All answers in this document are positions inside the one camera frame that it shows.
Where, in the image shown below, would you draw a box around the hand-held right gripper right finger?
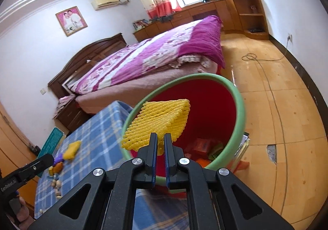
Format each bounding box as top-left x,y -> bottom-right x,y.
163,133 -> 295,230

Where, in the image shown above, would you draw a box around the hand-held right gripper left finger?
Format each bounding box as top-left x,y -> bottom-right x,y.
27,133 -> 158,230

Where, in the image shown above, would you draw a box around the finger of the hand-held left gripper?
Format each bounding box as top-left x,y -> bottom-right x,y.
15,154 -> 55,184

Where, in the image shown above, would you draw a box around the orange cardboard box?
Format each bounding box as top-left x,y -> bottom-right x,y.
191,138 -> 212,159

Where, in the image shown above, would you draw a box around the large yellow foam net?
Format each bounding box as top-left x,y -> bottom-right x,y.
121,99 -> 191,155

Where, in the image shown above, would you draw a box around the red bucket with green rim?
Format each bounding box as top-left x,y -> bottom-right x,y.
120,73 -> 246,186

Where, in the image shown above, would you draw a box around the person's left hand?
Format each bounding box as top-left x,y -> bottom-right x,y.
15,197 -> 35,225

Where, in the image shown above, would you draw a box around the black power strip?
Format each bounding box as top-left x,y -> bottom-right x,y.
27,143 -> 40,155

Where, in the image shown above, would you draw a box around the teal flat box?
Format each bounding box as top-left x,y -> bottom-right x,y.
38,128 -> 67,159

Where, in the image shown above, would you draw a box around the light wooden wardrobe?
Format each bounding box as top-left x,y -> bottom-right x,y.
0,102 -> 39,210

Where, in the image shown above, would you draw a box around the small yellow foam net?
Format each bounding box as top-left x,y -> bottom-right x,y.
63,140 -> 82,161

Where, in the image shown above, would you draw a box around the blue plaid tablecloth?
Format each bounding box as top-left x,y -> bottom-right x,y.
34,100 -> 189,230

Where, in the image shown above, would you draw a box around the dark wooden nightstand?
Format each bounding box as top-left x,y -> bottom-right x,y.
55,99 -> 90,130

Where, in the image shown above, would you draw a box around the crumpled pink cloth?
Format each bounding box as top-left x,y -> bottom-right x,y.
52,94 -> 76,119

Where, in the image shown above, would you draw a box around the pillow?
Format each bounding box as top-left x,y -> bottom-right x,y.
61,75 -> 80,95

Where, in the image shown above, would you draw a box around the purple floral quilt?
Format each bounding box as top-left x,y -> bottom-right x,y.
69,15 -> 225,92

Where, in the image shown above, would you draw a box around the dark wooden bed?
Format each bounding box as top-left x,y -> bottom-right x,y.
48,15 -> 226,118

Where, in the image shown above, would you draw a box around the dark clothes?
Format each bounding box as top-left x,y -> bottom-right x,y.
151,14 -> 175,23

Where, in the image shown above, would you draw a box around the long wooden cabinet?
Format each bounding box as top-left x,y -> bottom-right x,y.
133,0 -> 243,42

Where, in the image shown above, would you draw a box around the wooden corner shelf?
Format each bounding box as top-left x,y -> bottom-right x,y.
233,0 -> 269,40

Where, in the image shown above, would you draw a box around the framed wall photo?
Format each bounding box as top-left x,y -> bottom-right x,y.
56,6 -> 88,37

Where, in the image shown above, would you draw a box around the grey floor cable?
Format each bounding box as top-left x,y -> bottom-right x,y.
242,36 -> 293,220

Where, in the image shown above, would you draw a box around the wall air conditioner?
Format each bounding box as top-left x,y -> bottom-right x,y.
91,0 -> 121,11

